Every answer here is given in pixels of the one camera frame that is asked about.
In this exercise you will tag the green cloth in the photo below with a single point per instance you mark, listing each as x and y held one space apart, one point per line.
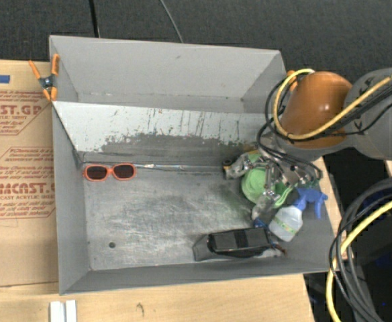
253 184

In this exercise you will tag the orange sunglasses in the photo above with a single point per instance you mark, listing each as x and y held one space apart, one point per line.
109 172

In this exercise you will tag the brown cardboard board red print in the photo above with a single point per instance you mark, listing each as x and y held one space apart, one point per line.
21 240

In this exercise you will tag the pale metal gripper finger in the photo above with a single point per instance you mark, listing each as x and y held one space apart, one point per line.
263 206
237 170

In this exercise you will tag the clear spray bottle blue head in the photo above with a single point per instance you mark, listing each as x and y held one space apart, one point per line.
288 221

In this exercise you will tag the grey metal bin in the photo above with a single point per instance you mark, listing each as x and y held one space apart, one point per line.
155 213

